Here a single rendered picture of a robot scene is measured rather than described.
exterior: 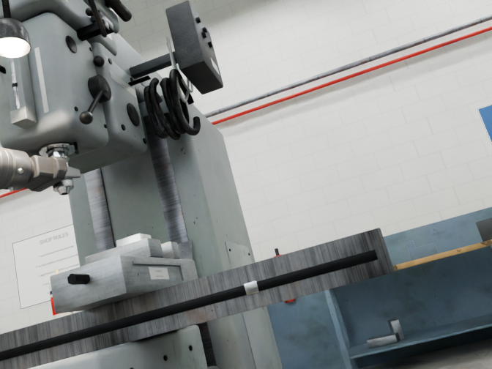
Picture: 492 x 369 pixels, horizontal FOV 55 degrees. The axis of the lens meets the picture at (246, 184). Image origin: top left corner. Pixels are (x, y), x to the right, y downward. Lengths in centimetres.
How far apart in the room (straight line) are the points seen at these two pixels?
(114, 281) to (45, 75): 55
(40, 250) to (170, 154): 509
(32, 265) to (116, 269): 570
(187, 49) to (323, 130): 413
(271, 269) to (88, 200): 87
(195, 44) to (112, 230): 63
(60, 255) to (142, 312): 540
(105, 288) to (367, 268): 46
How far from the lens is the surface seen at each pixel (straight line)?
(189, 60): 140
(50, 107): 118
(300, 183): 532
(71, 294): 92
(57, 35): 126
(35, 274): 653
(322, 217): 523
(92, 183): 161
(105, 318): 99
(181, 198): 146
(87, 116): 113
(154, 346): 103
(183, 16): 147
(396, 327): 473
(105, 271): 89
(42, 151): 123
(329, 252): 86
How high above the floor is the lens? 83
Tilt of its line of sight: 15 degrees up
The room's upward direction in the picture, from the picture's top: 15 degrees counter-clockwise
